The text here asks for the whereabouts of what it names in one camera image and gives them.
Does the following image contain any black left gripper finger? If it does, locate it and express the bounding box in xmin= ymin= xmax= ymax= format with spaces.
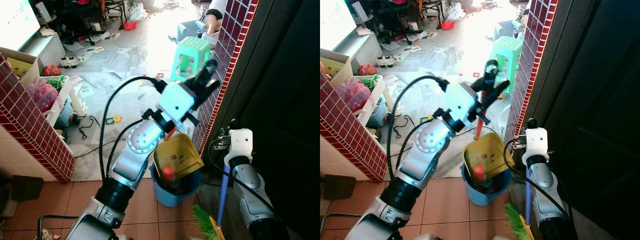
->
xmin=191 ymin=71 xmax=211 ymax=91
xmin=488 ymin=79 xmax=511 ymax=104
xmin=201 ymin=80 xmax=221 ymax=103
xmin=471 ymin=74 xmax=493 ymax=95

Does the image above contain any yellow dustpan with red handle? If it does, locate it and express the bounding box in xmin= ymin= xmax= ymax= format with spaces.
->
xmin=152 ymin=59 xmax=219 ymax=182
xmin=462 ymin=59 xmax=516 ymax=184

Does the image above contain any green broom with blue handle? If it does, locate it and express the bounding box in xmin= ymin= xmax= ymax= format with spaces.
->
xmin=503 ymin=118 xmax=539 ymax=240
xmin=192 ymin=119 xmax=239 ymax=240

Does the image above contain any dark grey floor mat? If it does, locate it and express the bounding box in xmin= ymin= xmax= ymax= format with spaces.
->
xmin=12 ymin=174 xmax=44 ymax=202
xmin=324 ymin=174 xmax=357 ymax=202

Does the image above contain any white plastic basin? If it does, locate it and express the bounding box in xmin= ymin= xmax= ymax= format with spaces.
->
xmin=497 ymin=102 xmax=514 ymax=127

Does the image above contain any green plastic stool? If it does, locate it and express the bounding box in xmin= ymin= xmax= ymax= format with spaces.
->
xmin=487 ymin=36 xmax=525 ymax=94
xmin=169 ymin=36 xmax=213 ymax=84

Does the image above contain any dark wooden door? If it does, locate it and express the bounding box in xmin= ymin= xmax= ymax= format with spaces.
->
xmin=529 ymin=0 xmax=640 ymax=240
xmin=218 ymin=0 xmax=321 ymax=240

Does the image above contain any blue plastic bucket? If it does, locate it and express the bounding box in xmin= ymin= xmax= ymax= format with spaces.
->
xmin=150 ymin=164 xmax=202 ymax=208
xmin=460 ymin=163 xmax=512 ymax=207

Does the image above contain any white plastic bag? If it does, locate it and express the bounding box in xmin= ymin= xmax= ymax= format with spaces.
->
xmin=127 ymin=2 xmax=150 ymax=22
xmin=446 ymin=2 xmax=469 ymax=22

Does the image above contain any white toy car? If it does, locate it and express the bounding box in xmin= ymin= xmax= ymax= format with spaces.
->
xmin=59 ymin=55 xmax=84 ymax=70
xmin=375 ymin=54 xmax=399 ymax=69

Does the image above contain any blue plastic toy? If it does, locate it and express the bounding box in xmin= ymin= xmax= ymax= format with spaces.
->
xmin=372 ymin=98 xmax=397 ymax=132
xmin=54 ymin=100 xmax=82 ymax=132

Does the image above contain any black office chair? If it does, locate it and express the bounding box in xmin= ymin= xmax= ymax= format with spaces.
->
xmin=52 ymin=0 xmax=129 ymax=47
xmin=372 ymin=0 xmax=437 ymax=47

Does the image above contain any white storage rack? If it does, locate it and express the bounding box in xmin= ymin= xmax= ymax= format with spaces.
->
xmin=358 ymin=75 xmax=397 ymax=127
xmin=44 ymin=75 xmax=87 ymax=127

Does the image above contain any green plastic toy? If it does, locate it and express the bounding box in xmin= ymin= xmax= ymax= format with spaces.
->
xmin=47 ymin=75 xmax=71 ymax=92
xmin=358 ymin=75 xmax=384 ymax=92

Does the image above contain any yellow flat package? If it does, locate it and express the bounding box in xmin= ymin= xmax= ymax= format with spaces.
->
xmin=5 ymin=57 xmax=32 ymax=79
xmin=320 ymin=57 xmax=347 ymax=79

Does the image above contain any white television cabinet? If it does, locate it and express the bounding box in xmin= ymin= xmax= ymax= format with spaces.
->
xmin=20 ymin=32 xmax=67 ymax=69
xmin=332 ymin=32 xmax=384 ymax=69

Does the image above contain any pink plastic bag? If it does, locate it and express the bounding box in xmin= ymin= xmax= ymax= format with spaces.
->
xmin=335 ymin=77 xmax=372 ymax=114
xmin=27 ymin=77 xmax=59 ymax=114

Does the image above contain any open cardboard box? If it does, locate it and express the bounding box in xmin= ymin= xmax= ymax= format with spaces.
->
xmin=0 ymin=46 xmax=42 ymax=89
xmin=320 ymin=48 xmax=354 ymax=87

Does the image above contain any bright flat screen television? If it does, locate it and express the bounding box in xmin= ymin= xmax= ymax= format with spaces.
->
xmin=320 ymin=0 xmax=359 ymax=50
xmin=0 ymin=0 xmax=42 ymax=51

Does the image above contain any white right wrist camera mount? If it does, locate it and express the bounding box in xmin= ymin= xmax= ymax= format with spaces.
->
xmin=520 ymin=127 xmax=550 ymax=167
xmin=222 ymin=128 xmax=254 ymax=169

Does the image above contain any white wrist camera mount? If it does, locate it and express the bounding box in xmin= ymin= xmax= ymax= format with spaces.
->
xmin=442 ymin=81 xmax=484 ymax=127
xmin=222 ymin=128 xmax=254 ymax=169
xmin=520 ymin=127 xmax=550 ymax=167
xmin=157 ymin=81 xmax=197 ymax=127

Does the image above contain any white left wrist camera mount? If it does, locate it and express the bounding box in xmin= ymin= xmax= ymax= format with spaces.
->
xmin=442 ymin=81 xmax=484 ymax=127
xmin=157 ymin=81 xmax=197 ymax=127

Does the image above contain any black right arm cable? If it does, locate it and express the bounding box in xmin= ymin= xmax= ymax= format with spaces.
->
xmin=502 ymin=137 xmax=566 ymax=211
xmin=207 ymin=138 xmax=261 ymax=201

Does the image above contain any short black arm cable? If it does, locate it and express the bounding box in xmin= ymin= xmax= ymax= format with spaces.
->
xmin=396 ymin=118 xmax=439 ymax=169
xmin=105 ymin=118 xmax=149 ymax=173

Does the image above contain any long black arm cable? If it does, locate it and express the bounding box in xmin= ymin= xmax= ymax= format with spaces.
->
xmin=385 ymin=74 xmax=449 ymax=179
xmin=98 ymin=75 xmax=167 ymax=184

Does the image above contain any black metal tube frame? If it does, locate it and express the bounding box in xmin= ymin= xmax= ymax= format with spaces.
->
xmin=36 ymin=214 xmax=82 ymax=240
xmin=320 ymin=214 xmax=352 ymax=240

